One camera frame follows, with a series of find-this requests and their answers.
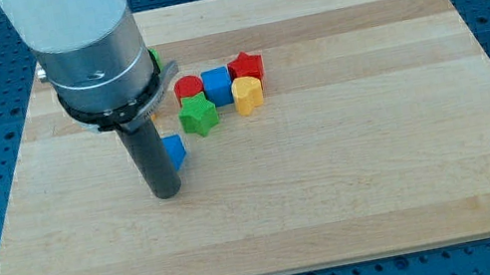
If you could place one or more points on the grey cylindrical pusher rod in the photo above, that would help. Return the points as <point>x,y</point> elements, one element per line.
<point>149,154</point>

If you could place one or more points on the blue triangle block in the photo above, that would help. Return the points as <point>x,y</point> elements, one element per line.
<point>175,149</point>

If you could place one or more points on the green block behind arm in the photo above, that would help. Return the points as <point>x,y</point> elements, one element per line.
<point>156,60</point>

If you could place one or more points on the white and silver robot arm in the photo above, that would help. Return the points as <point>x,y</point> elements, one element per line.
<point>104,75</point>

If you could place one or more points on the green star block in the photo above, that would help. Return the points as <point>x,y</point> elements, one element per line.
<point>197,115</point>

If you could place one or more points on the red star block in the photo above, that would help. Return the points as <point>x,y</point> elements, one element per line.
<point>247,65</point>

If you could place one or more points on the red cylinder block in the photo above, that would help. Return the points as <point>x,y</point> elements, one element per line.
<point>188,87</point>

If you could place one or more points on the blue cube block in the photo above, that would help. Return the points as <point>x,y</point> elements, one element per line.
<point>217,86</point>

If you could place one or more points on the yellow heart block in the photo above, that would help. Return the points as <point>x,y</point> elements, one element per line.
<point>247,95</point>

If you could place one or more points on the wooden board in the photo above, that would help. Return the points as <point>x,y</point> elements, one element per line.
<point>373,140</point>

